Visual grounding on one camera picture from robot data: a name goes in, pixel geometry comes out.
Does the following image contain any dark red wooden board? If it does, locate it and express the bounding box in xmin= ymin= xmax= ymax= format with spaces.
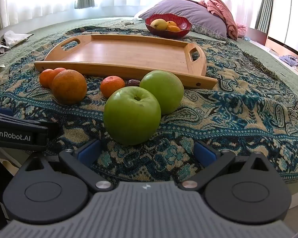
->
xmin=248 ymin=27 xmax=268 ymax=45

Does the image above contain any purple pillow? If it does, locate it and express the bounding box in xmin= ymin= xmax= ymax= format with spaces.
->
xmin=138 ymin=0 xmax=229 ymax=42

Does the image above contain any white wardrobe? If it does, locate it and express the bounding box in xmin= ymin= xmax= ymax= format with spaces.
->
xmin=268 ymin=0 xmax=298 ymax=52

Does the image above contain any green quilted bedspread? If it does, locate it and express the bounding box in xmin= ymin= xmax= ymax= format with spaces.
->
xmin=0 ymin=17 xmax=298 ymax=92

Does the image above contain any red ribbed bowl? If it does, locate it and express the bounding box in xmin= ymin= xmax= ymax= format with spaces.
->
xmin=145 ymin=13 xmax=192 ymax=39

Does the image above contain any blue crumpled cloth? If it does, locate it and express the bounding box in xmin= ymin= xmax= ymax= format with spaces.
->
xmin=279 ymin=55 xmax=298 ymax=67

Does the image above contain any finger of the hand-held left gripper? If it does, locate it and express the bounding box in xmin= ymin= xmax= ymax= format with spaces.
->
xmin=0 ymin=105 xmax=14 ymax=117

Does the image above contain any large orange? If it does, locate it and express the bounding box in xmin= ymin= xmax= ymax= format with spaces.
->
xmin=51 ymin=70 xmax=87 ymax=105

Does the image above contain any wooden serving tray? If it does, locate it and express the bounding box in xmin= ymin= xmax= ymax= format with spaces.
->
xmin=34 ymin=34 xmax=218 ymax=90

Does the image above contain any pink quilted comforter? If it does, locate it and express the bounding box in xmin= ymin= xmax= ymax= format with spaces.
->
xmin=199 ymin=0 xmax=239 ymax=40

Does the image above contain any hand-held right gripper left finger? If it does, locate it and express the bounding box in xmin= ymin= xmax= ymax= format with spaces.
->
xmin=21 ymin=139 xmax=115 ymax=193

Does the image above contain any green apple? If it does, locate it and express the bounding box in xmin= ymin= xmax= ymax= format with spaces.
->
xmin=104 ymin=86 xmax=162 ymax=146
xmin=139 ymin=70 xmax=185 ymax=115

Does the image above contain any pink crumpled cloth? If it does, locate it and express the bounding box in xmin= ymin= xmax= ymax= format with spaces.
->
xmin=236 ymin=22 xmax=248 ymax=38

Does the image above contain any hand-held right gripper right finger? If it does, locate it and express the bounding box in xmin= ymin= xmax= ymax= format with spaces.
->
xmin=178 ymin=140 xmax=277 ymax=192

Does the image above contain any blue paisley blanket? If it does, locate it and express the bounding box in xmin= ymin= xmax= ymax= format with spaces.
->
xmin=0 ymin=26 xmax=298 ymax=184

